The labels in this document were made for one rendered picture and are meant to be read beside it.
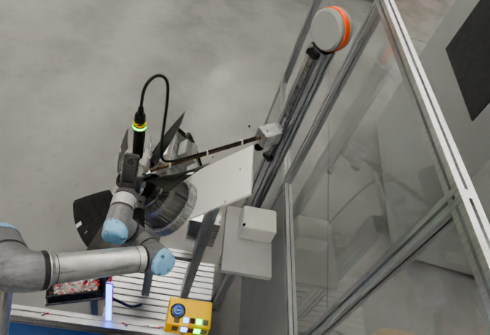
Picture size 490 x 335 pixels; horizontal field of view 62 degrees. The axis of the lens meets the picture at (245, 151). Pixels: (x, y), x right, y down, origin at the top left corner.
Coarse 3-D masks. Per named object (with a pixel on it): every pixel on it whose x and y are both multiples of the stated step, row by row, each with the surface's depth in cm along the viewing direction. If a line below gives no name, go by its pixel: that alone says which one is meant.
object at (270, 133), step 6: (264, 126) 181; (270, 126) 182; (276, 126) 183; (258, 132) 181; (264, 132) 178; (270, 132) 179; (276, 132) 180; (282, 132) 181; (264, 138) 178; (270, 138) 178; (276, 138) 181; (264, 144) 179; (270, 144) 182
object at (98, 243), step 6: (138, 210) 159; (138, 216) 158; (138, 222) 156; (102, 228) 153; (96, 234) 152; (96, 240) 150; (102, 240) 150; (90, 246) 149; (96, 246) 149; (102, 246) 148; (108, 246) 148; (114, 246) 148; (120, 246) 148; (126, 246) 148
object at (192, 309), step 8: (168, 304) 154; (176, 304) 151; (184, 304) 152; (192, 304) 153; (200, 304) 153; (208, 304) 154; (168, 312) 149; (184, 312) 150; (192, 312) 151; (200, 312) 151; (208, 312) 152; (168, 320) 147; (168, 328) 150; (200, 328) 148; (208, 328) 148
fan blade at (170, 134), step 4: (184, 112) 167; (180, 116) 167; (176, 120) 167; (180, 120) 180; (176, 124) 176; (180, 124) 186; (172, 128) 172; (176, 128) 182; (168, 132) 170; (172, 132) 177; (164, 136) 168; (168, 136) 176; (172, 136) 181; (164, 140) 172; (168, 140) 179; (164, 144) 175; (168, 144) 181; (156, 148) 169; (164, 148) 178; (152, 152) 168; (156, 152) 171; (164, 152) 180; (156, 156) 174
